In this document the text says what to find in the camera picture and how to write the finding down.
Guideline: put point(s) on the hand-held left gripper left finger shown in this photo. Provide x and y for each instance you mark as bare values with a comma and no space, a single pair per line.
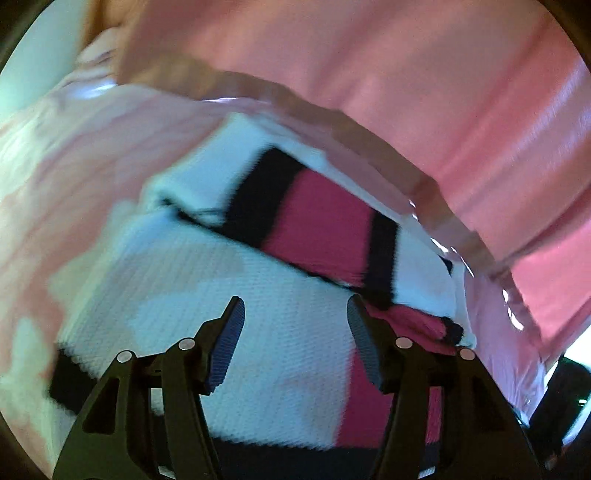
230,339

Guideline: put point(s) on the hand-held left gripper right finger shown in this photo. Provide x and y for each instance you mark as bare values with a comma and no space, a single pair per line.
364,341

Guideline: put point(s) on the white pink black knit sweater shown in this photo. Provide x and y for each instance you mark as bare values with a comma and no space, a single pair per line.
286,369

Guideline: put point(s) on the dark object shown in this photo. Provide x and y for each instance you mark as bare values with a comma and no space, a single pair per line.
561,401

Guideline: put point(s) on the pale pink table cover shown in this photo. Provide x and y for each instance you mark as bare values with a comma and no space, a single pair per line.
69,184

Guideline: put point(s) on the pink cloth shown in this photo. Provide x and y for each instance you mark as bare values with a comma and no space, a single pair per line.
392,92

